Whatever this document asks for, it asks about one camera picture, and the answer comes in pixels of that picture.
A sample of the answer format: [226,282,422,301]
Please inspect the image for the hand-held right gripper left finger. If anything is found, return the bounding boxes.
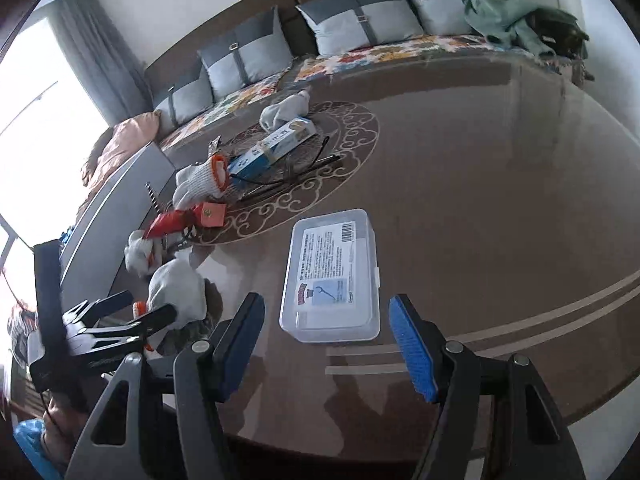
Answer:
[67,292,266,480]

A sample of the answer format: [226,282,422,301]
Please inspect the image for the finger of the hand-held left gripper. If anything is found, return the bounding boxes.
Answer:
[67,304,179,361]
[62,289,135,328]

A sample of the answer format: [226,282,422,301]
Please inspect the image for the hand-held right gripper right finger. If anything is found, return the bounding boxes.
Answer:
[389,294,586,480]

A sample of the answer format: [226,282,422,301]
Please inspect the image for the white knit glove orange cuff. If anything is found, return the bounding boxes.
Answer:
[132,255,208,351]
[125,230,163,276]
[172,155,232,211]

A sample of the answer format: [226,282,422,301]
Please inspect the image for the clear plastic container box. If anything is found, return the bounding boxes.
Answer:
[279,208,382,343]

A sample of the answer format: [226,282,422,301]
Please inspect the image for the person's left hand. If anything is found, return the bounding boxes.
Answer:
[42,402,83,457]

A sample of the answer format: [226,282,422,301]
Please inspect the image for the grey cabinet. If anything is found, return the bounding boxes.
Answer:
[60,142,176,301]

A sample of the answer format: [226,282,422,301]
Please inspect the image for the red square charm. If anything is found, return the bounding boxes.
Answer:
[196,201,227,229]

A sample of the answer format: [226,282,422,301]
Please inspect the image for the light blue plastic item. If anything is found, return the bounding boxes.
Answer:
[14,420,61,478]

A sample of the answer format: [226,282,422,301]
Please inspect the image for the pink pillow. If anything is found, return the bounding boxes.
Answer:
[82,110,161,188]

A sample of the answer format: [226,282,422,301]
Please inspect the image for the bright window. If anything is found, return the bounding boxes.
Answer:
[0,17,111,241]

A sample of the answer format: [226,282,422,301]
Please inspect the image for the blue white toothpaste box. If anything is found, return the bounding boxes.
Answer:
[227,116,318,181]

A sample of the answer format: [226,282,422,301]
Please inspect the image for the grey two-tone pillow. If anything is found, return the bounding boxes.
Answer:
[152,77,213,128]
[400,0,481,36]
[197,6,293,103]
[296,0,423,56]

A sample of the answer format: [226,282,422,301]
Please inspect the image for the white sock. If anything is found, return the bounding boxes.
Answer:
[258,89,312,131]

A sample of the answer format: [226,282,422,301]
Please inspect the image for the grey curtain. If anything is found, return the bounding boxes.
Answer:
[50,0,151,126]

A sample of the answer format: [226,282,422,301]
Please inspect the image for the green clothing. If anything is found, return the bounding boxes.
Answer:
[464,0,556,56]

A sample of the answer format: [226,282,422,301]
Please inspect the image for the dark bag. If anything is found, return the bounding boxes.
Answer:
[525,6,591,58]

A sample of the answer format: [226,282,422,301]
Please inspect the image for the red handled tool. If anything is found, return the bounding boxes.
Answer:
[142,208,201,241]

